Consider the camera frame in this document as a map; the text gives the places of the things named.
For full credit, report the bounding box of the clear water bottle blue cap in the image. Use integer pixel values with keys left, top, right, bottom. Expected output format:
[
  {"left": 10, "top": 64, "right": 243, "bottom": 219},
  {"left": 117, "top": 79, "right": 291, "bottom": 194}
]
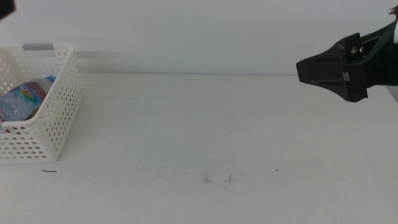
[{"left": 0, "top": 75, "right": 57, "bottom": 123}]

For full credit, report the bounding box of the white perforated plastic basket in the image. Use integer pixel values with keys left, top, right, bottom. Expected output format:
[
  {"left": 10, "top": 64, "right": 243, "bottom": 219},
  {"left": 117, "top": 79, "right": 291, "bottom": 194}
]
[{"left": 0, "top": 44, "right": 84, "bottom": 163}]

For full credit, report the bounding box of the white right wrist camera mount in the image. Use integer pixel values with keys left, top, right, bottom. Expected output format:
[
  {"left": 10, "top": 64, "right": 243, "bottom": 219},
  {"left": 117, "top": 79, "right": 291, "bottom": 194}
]
[{"left": 387, "top": 6, "right": 398, "bottom": 44}]

